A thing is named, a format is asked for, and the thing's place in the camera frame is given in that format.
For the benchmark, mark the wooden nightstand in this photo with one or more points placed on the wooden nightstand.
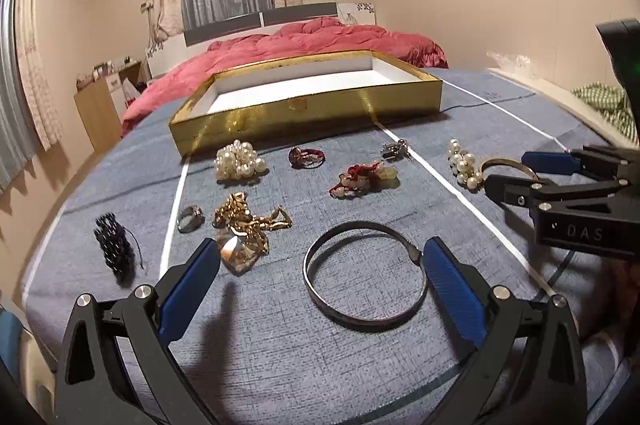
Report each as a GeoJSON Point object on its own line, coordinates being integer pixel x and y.
{"type": "Point", "coordinates": [97, 115]}

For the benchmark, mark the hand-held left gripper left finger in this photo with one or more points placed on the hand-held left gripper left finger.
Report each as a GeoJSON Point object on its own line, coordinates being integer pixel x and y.
{"type": "Point", "coordinates": [192, 290]}

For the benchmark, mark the grey and white headboard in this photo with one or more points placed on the grey and white headboard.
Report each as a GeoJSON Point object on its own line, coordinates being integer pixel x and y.
{"type": "Point", "coordinates": [225, 27]}

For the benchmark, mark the red beaded brooch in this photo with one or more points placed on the red beaded brooch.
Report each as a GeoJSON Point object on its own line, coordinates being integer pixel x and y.
{"type": "Point", "coordinates": [360, 179]}

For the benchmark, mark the green checked cloth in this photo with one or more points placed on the green checked cloth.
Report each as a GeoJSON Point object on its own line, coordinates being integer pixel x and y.
{"type": "Point", "coordinates": [605, 102]}

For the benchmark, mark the small silver charm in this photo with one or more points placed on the small silver charm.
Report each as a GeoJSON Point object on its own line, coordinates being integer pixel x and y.
{"type": "Point", "coordinates": [394, 150]}

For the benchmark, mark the gold bangle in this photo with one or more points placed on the gold bangle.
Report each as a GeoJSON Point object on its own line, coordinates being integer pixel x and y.
{"type": "Point", "coordinates": [500, 161]}

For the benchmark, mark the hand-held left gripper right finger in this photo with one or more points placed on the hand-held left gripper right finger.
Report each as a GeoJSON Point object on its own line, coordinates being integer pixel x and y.
{"type": "Point", "coordinates": [452, 290]}

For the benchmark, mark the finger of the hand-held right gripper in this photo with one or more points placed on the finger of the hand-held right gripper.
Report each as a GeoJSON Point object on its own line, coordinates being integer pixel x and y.
{"type": "Point", "coordinates": [550, 162]}
{"type": "Point", "coordinates": [520, 192]}

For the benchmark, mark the beige floral side curtain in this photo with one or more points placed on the beige floral side curtain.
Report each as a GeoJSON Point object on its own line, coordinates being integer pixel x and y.
{"type": "Point", "coordinates": [42, 70]}

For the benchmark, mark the grey side curtain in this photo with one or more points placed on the grey side curtain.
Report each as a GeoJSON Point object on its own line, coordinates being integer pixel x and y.
{"type": "Point", "coordinates": [15, 105]}

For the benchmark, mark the clear plastic bag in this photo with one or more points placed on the clear plastic bag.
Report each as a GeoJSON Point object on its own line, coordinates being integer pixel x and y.
{"type": "Point", "coordinates": [510, 61]}

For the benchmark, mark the blue table cloth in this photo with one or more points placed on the blue table cloth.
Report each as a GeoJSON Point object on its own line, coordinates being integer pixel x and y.
{"type": "Point", "coordinates": [300, 365]}

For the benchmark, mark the gold jewelry box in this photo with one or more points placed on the gold jewelry box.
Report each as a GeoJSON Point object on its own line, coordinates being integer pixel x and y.
{"type": "Point", "coordinates": [300, 120]}

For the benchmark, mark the silver bangle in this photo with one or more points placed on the silver bangle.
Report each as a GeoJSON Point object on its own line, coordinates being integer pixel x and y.
{"type": "Point", "coordinates": [320, 300]}

